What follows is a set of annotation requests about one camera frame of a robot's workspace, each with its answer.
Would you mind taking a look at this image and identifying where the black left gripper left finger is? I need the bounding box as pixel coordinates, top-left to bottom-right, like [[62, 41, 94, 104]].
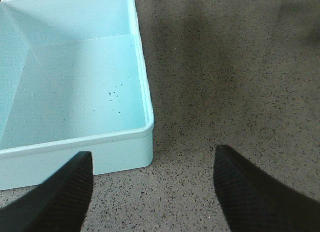
[[0, 151, 94, 232]]

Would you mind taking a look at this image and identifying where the light blue plastic box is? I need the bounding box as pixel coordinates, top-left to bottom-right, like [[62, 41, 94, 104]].
[[0, 0, 155, 190]]

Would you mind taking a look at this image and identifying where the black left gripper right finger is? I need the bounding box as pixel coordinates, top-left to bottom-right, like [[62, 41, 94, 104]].
[[213, 145, 320, 232]]

